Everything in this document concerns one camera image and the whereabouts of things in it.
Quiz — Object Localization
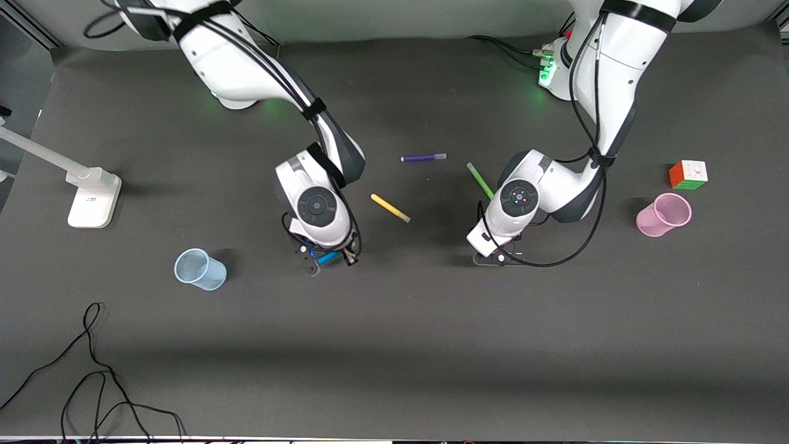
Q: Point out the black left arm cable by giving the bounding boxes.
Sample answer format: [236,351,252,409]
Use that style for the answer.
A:
[509,12,611,269]

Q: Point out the green marker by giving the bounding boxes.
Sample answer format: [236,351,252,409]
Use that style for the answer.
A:
[466,162,496,199]

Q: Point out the white camera stand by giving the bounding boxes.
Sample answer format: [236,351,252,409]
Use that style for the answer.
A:
[0,117,123,229]

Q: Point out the blue plastic cup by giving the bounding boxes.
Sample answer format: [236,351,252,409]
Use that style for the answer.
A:
[174,248,227,292]

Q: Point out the black loose cable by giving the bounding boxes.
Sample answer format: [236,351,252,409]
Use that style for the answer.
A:
[0,302,187,444]

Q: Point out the black left base cable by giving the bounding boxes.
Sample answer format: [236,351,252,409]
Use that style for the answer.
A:
[467,35,546,70]

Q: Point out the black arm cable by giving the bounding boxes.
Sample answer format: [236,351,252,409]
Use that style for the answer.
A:
[83,0,364,257]
[509,12,611,269]

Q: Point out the grey metal frame rail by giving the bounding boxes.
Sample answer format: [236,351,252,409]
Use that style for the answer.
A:
[0,0,62,50]

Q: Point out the multicolour puzzle cube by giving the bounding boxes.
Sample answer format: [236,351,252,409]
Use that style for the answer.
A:
[669,160,709,191]

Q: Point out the black base cable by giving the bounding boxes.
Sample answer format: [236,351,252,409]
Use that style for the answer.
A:
[467,35,546,70]
[233,7,281,47]

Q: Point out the pink plastic cup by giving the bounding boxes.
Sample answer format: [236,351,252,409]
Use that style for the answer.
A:
[636,192,692,238]

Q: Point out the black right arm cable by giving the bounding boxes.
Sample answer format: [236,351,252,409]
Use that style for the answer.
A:
[83,0,364,257]

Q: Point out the black right base cable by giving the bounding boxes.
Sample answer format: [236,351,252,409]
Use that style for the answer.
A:
[233,7,281,47]

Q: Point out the yellow marker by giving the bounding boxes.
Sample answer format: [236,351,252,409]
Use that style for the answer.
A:
[370,194,411,224]

